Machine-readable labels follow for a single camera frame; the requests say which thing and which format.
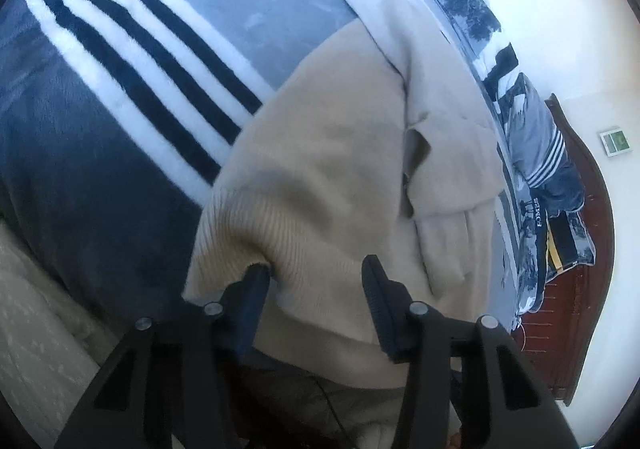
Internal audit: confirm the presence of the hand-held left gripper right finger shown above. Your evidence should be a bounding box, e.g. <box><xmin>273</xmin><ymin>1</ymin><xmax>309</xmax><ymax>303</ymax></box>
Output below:
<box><xmin>360</xmin><ymin>254</ymin><xmax>581</xmax><ymax>449</ymax></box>

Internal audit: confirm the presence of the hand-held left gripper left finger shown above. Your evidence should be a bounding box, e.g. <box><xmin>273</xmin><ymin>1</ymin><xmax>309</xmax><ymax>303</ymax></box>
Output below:
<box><xmin>54</xmin><ymin>265</ymin><xmax>271</xmax><ymax>449</ymax></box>

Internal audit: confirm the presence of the cream knit sweater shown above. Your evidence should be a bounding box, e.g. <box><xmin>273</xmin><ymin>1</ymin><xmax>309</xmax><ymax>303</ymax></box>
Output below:
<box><xmin>182</xmin><ymin>0</ymin><xmax>511</xmax><ymax>449</ymax></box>

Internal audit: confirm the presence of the blue striped blanket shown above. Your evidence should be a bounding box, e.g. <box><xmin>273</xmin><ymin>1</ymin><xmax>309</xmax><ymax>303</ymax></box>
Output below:
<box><xmin>0</xmin><ymin>0</ymin><xmax>531</xmax><ymax>330</ymax></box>

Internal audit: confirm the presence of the wooden headboard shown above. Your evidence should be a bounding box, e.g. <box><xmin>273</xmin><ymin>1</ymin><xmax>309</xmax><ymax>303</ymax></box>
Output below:
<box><xmin>512</xmin><ymin>94</ymin><xmax>617</xmax><ymax>407</ymax></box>

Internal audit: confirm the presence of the dark blue garment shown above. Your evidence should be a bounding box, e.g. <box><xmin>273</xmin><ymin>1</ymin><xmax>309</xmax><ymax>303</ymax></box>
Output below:
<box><xmin>542</xmin><ymin>161</ymin><xmax>587</xmax><ymax>220</ymax></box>

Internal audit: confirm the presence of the grey striped garment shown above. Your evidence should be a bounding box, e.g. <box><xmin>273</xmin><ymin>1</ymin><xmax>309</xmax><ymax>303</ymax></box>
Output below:
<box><xmin>502</xmin><ymin>73</ymin><xmax>568</xmax><ymax>187</ymax></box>

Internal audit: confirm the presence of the wall thermostat panel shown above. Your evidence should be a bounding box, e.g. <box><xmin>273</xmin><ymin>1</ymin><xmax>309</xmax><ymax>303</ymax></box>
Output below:
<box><xmin>599</xmin><ymin>127</ymin><xmax>632</xmax><ymax>158</ymax></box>

